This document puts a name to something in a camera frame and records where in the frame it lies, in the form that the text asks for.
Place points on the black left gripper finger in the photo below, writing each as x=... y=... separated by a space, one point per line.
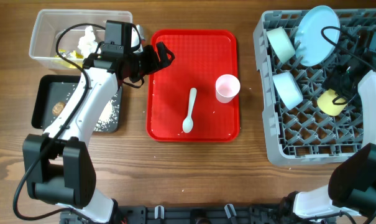
x=165 y=55
x=150 y=68

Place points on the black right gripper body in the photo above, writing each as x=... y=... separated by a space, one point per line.
x=342 y=84

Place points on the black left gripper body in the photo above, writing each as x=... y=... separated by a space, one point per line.
x=140 y=61

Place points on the yellow plastic cup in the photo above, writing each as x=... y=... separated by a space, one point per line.
x=331 y=103

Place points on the light blue plate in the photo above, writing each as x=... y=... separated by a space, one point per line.
x=310 y=45

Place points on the light blue bowl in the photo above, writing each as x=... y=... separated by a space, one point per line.
x=288 y=89

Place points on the white napkin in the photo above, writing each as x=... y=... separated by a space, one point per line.
x=87 y=44

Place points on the white rice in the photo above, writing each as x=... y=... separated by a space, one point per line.
x=109 y=118

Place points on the mint green bowl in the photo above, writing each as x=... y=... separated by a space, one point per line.
x=281 y=44

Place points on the brown food ball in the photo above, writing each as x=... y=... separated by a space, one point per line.
x=58 y=108

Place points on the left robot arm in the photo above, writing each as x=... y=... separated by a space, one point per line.
x=58 y=168

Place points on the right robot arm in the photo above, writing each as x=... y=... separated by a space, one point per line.
x=352 y=186

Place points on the grey dishwasher rack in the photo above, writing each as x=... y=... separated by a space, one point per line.
x=305 y=135

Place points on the red plastic tray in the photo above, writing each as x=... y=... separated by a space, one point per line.
x=201 y=57

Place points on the yellow snack wrapper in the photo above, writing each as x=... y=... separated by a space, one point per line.
x=70 y=56

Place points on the white plastic spoon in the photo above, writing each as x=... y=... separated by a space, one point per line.
x=188 y=121

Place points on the pink plastic cup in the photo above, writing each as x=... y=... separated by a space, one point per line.
x=227 y=87

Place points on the clear plastic bin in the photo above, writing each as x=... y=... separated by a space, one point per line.
x=50 y=23

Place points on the black tray bin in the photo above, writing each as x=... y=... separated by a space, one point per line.
x=47 y=96

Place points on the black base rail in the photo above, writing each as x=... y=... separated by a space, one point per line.
x=254 y=214

